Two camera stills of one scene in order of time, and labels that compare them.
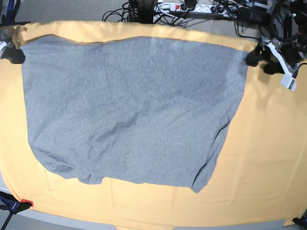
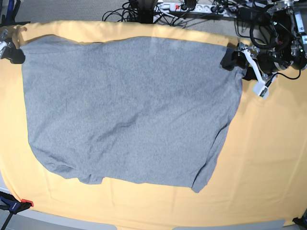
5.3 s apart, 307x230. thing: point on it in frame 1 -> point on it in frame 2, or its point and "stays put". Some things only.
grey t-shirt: [135, 110] stays put
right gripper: [262, 52] -> [237, 58]
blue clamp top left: [9, 19] stays put
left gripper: [15, 56] stays put
